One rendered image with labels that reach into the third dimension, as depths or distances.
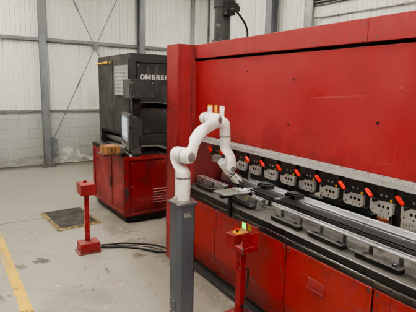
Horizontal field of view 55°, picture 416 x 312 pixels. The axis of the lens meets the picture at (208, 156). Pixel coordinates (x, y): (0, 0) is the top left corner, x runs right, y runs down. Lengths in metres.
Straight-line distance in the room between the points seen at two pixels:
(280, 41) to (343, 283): 1.72
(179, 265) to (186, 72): 1.91
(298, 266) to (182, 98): 2.03
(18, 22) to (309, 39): 7.89
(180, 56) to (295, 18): 5.44
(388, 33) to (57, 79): 8.43
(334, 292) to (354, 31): 1.62
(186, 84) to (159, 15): 7.08
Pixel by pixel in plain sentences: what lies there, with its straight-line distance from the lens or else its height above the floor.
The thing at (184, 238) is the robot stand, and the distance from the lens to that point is 3.19.
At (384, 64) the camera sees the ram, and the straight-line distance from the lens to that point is 2.53.
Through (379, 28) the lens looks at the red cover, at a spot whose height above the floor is 2.23.
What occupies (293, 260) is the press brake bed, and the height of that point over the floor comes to 0.68.
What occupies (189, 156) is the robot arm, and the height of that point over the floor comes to 1.37.
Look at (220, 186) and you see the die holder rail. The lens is 3.87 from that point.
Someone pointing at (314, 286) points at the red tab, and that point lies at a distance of 2.93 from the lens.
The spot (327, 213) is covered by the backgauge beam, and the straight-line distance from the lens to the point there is 3.22.
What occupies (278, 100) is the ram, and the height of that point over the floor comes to 1.80.
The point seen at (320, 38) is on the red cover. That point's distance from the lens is 2.84.
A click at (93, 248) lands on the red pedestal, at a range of 4.86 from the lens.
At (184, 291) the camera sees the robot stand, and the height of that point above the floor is 0.28.
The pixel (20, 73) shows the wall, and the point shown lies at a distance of 9.90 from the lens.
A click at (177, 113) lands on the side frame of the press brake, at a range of 4.08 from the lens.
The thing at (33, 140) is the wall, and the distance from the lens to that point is 10.02.
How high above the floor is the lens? 1.88
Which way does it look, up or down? 10 degrees down
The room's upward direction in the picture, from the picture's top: 1 degrees clockwise
